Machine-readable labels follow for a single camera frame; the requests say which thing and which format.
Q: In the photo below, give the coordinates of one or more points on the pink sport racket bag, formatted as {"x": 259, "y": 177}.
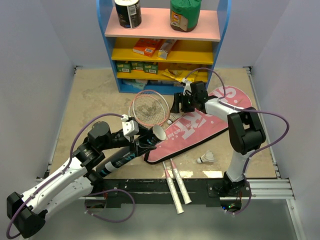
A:
{"x": 185, "y": 133}

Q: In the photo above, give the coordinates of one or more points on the blue shelf unit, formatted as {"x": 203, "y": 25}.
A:
{"x": 197, "y": 50}

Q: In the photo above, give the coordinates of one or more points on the pink badminton racket lower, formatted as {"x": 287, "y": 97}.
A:
{"x": 150, "y": 110}

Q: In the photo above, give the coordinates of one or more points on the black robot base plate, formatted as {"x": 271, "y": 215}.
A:
{"x": 153, "y": 191}

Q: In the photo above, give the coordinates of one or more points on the teal tissue pack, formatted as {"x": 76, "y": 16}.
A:
{"x": 136, "y": 83}

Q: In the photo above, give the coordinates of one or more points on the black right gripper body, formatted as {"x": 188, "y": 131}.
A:
{"x": 188, "y": 103}

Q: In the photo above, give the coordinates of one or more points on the green wrapped jar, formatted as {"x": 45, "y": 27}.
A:
{"x": 184, "y": 14}

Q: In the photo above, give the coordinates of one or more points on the white shuttlecock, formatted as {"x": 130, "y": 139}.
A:
{"x": 173, "y": 117}
{"x": 207, "y": 157}

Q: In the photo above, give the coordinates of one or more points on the black white can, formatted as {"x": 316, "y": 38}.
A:
{"x": 129, "y": 13}

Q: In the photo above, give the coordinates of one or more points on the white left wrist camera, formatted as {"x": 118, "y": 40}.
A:
{"x": 129, "y": 126}

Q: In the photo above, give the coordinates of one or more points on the orange box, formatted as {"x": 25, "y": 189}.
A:
{"x": 147, "y": 46}

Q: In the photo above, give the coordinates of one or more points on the brown snack packet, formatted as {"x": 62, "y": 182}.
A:
{"x": 166, "y": 48}

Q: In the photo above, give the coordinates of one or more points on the green box right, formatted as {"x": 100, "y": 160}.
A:
{"x": 150, "y": 67}

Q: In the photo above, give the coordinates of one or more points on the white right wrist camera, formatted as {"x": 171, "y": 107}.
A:
{"x": 187, "y": 86}

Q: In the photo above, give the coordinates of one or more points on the green box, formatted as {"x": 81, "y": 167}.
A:
{"x": 123, "y": 66}
{"x": 150, "y": 67}
{"x": 137, "y": 65}

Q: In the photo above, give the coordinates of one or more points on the green box left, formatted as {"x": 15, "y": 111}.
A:
{"x": 123, "y": 66}

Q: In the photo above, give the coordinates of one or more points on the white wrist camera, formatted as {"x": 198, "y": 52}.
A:
{"x": 129, "y": 126}
{"x": 187, "y": 86}

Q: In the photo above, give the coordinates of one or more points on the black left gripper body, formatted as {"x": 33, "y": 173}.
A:
{"x": 136, "y": 148}

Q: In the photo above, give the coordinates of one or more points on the yellow snack bag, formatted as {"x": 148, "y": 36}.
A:
{"x": 181, "y": 76}

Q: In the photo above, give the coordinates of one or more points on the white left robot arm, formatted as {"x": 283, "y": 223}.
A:
{"x": 101, "y": 153}

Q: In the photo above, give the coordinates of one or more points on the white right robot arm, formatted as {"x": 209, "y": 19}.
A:
{"x": 245, "y": 130}

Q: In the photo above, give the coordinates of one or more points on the pink badminton racket upper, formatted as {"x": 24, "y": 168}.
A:
{"x": 176, "y": 173}

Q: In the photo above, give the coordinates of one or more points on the black shuttlecock tube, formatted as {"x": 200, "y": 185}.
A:
{"x": 120, "y": 158}

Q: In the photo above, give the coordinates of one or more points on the green box middle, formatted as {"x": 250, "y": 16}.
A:
{"x": 137, "y": 65}

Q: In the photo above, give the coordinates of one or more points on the pink badminton racket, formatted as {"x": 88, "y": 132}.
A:
{"x": 176, "y": 173}
{"x": 150, "y": 110}

